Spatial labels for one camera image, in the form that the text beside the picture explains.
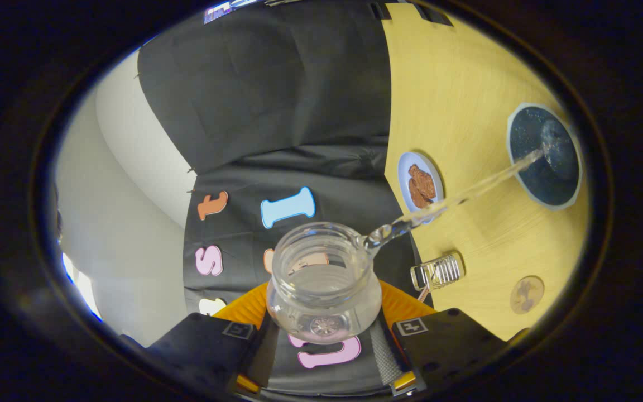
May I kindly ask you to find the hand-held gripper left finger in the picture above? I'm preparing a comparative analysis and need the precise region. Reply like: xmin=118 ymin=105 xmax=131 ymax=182
xmin=146 ymin=282 xmax=280 ymax=398

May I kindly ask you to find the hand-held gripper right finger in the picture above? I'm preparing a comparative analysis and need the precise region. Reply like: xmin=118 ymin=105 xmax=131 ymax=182
xmin=375 ymin=279 xmax=509 ymax=397

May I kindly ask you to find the clear glass bottle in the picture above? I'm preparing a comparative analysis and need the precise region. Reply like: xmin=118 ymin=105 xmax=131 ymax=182
xmin=266 ymin=222 xmax=382 ymax=344

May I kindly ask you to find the round brown coaster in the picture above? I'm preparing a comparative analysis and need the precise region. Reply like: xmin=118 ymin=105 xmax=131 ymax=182
xmin=510 ymin=275 xmax=545 ymax=315

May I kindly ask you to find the white cup with blue inside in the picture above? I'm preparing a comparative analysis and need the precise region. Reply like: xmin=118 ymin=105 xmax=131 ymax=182
xmin=507 ymin=102 xmax=583 ymax=211

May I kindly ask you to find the brown cookie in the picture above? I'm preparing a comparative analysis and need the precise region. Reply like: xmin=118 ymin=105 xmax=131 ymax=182
xmin=409 ymin=164 xmax=437 ymax=200
xmin=408 ymin=179 xmax=429 ymax=210

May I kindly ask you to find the light blue plate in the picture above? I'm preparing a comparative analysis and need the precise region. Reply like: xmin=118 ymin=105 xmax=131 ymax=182
xmin=397 ymin=151 xmax=445 ymax=225

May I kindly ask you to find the black backdrop cloth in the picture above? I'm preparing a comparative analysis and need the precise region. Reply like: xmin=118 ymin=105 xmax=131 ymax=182
xmin=137 ymin=0 xmax=429 ymax=393

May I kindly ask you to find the wooden table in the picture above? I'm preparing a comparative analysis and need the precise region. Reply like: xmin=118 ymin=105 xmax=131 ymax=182
xmin=380 ymin=3 xmax=590 ymax=342

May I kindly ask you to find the glass jar in wire holder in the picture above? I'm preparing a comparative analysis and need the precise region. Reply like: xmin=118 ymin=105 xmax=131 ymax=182
xmin=410 ymin=252 xmax=466 ymax=292

